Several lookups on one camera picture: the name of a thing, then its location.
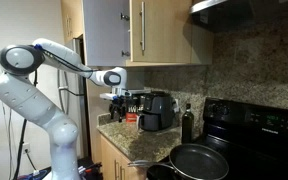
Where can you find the grey wrist camera bar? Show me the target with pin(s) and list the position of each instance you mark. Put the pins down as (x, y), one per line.
(135, 92)

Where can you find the black air fryer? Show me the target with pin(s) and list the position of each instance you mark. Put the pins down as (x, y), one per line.
(155, 111)

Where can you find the large black frying pan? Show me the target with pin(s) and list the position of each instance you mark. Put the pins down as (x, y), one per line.
(199, 161)

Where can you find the stainless steel refrigerator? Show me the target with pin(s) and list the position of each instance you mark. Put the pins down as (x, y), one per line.
(74, 100)

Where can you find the cupboard door with grey inside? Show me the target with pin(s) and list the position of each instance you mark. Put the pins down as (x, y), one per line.
(104, 33)

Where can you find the black electric stove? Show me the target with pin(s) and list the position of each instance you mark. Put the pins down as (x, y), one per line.
(250, 150)

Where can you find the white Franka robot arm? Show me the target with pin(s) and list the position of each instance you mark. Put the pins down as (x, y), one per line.
(27, 100)

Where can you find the cream backsplash outlet plate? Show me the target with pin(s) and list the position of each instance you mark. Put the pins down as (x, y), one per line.
(176, 105)

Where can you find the wooden wall cupboard body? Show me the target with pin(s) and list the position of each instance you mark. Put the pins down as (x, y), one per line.
(202, 46)

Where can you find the steel range hood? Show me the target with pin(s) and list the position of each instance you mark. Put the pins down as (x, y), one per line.
(224, 13)

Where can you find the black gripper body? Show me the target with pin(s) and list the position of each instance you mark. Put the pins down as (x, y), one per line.
(118, 104)

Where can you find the wooden base cabinet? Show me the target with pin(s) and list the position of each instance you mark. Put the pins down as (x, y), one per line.
(109, 160)

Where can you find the white wall socket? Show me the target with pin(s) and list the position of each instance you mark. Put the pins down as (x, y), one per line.
(26, 148)

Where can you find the narrow wooden wall cupboard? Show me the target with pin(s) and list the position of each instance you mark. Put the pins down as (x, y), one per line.
(71, 20)

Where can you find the black red tool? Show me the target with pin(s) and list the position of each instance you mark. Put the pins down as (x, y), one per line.
(90, 166)

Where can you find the red printed box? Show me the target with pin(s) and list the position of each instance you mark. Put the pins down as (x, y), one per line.
(131, 115)

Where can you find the metal door hinge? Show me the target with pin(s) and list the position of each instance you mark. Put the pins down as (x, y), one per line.
(126, 53)
(125, 16)

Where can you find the dark olive oil bottle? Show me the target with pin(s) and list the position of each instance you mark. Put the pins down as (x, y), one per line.
(187, 125)

